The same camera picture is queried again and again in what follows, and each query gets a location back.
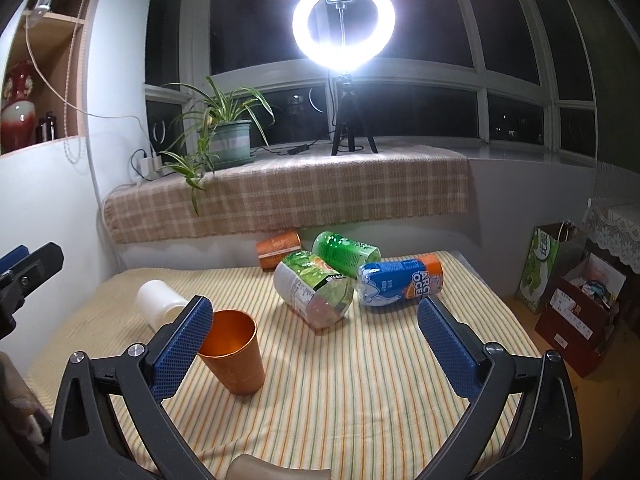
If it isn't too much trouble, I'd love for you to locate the white charging cable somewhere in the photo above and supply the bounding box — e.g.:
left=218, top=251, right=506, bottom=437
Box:
left=22, top=0, right=162, bottom=162

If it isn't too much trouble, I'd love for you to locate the white plastic cup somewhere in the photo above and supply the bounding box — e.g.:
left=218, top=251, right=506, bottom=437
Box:
left=136, top=280, right=188, bottom=332

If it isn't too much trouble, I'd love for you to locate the orange patterned paper cup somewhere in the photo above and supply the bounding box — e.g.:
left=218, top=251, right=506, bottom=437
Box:
left=198, top=310, right=266, bottom=396

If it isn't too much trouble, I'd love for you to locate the spider plant in green pot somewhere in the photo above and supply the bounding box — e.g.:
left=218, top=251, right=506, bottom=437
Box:
left=160, top=76, right=276, bottom=214

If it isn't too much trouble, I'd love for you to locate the green soda bottle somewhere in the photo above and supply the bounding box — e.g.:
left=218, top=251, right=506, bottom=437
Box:
left=312, top=231, right=382, bottom=278

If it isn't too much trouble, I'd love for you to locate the red cardboard box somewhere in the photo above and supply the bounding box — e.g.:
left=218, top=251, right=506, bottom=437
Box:
left=536, top=252, right=626, bottom=378

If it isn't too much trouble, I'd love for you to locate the white lace cloth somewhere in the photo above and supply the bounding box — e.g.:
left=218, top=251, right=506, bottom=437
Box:
left=582, top=198, right=640, bottom=274

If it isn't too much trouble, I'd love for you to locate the red white ceramic vase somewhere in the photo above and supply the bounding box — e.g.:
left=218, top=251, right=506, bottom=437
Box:
left=1, top=61, right=36, bottom=153

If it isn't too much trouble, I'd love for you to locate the plaid beige sill cloth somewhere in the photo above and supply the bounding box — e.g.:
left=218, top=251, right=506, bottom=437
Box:
left=103, top=145, right=470, bottom=245

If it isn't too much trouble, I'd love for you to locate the green label plastic bottle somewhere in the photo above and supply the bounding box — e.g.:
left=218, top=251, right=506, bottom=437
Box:
left=273, top=250, right=354, bottom=330

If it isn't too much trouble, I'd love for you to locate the striped yellow table cloth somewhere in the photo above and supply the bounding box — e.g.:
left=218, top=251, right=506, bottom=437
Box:
left=24, top=250, right=544, bottom=480

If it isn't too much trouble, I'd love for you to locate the green white paper bag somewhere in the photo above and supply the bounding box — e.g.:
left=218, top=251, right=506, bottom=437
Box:
left=515, top=220, right=587, bottom=314

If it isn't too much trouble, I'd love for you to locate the white ring light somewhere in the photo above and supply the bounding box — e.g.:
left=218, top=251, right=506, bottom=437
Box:
left=292, top=0, right=396, bottom=76

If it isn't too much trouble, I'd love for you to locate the white power strip with plugs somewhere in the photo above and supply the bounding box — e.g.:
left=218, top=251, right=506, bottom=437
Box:
left=129, top=148, right=164, bottom=182

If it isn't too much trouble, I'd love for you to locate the small black jar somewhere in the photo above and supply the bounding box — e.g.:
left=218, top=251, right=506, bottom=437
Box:
left=36, top=110, right=58, bottom=143

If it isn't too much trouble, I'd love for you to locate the blue orange drink bottle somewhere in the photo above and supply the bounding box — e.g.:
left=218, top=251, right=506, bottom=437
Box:
left=356, top=254, right=444, bottom=308

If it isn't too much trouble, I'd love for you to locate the black tripod stand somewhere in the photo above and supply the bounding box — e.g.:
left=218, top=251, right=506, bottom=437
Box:
left=331, top=75, right=378, bottom=156

